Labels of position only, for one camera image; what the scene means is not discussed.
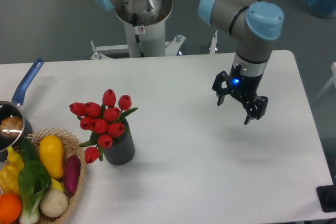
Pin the purple eggplant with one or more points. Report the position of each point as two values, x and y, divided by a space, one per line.
71 173

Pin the bread roll in pan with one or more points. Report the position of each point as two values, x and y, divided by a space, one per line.
11 126

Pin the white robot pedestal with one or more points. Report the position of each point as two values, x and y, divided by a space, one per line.
145 29

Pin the red tulip bouquet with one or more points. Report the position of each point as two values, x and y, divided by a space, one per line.
106 121

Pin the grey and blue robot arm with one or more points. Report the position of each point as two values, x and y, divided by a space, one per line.
256 24

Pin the beige garlic bulb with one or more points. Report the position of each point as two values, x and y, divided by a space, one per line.
54 203

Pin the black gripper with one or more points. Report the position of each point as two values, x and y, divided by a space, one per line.
243 85

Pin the yellow squash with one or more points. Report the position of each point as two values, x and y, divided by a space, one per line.
51 154

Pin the dark grey ribbed vase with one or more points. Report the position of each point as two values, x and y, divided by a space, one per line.
120 153

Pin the yellow bell pepper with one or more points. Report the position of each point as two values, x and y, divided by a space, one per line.
9 179

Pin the woven wicker basket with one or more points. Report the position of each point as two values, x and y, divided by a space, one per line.
71 147

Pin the green bok choy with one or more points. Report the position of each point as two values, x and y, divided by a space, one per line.
33 180

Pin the orange fruit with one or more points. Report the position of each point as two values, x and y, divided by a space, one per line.
11 207

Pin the black device at table edge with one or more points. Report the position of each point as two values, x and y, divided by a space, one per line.
326 195

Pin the blue handled saucepan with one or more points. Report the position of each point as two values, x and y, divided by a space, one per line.
13 108

